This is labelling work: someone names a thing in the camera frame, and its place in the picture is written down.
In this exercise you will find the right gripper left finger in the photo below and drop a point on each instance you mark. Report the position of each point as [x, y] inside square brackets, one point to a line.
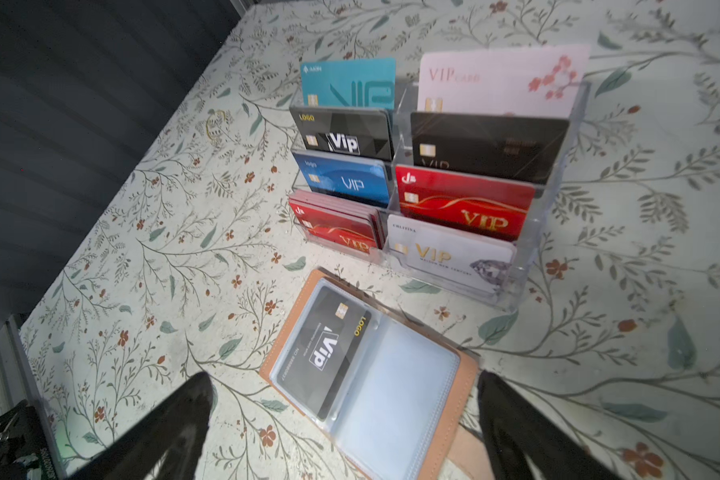
[170, 438]

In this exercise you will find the black VIP card left column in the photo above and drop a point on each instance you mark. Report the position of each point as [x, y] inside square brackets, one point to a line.
[359, 132]

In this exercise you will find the black card right column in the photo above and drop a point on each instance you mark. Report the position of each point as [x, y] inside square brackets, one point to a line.
[512, 148]

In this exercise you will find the teal VIP card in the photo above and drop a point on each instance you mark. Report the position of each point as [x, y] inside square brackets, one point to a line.
[364, 83]

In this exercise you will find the pink VIP card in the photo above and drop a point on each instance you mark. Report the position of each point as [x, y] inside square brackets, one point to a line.
[518, 81]

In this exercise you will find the red VIP card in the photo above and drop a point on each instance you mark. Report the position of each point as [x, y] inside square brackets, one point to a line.
[483, 205]

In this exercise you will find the black VIP card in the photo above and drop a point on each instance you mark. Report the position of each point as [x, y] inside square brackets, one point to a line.
[319, 353]

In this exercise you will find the pink leather card wallet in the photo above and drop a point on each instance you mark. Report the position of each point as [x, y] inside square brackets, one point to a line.
[399, 408]

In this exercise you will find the white VIP card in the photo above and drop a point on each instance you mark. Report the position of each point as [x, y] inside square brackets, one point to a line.
[470, 260]

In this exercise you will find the clear acrylic card holder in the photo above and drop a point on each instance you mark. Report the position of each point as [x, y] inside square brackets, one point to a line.
[535, 266]

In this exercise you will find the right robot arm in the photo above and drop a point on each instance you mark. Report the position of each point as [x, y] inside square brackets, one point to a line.
[25, 451]

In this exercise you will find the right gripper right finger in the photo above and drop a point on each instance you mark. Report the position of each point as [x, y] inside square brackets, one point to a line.
[516, 435]

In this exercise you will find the blue VIP card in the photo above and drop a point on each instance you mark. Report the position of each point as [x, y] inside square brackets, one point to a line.
[356, 178]

